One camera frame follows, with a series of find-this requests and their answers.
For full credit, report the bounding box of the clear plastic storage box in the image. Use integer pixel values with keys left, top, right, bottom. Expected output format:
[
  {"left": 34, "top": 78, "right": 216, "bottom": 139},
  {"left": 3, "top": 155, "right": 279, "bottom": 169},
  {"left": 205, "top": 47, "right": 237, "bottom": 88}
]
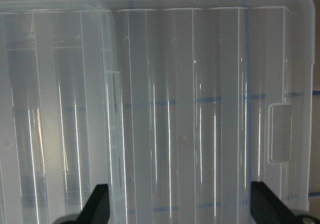
[{"left": 0, "top": 1, "right": 127, "bottom": 224}]

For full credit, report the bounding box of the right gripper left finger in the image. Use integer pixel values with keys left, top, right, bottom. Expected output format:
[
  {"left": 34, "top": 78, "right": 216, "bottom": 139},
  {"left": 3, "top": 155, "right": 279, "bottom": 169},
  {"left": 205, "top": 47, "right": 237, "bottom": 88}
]
[{"left": 56, "top": 183, "right": 110, "bottom": 224}]

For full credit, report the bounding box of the clear plastic box lid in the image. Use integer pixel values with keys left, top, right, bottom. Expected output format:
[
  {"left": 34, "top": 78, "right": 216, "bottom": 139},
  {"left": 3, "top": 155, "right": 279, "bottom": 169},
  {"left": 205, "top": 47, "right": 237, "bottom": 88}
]
[{"left": 0, "top": 0, "right": 315, "bottom": 224}]

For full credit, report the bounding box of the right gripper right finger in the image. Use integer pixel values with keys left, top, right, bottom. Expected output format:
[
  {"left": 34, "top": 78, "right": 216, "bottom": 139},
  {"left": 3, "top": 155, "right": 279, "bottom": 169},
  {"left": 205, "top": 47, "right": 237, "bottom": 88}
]
[{"left": 250, "top": 181, "right": 320, "bottom": 224}]

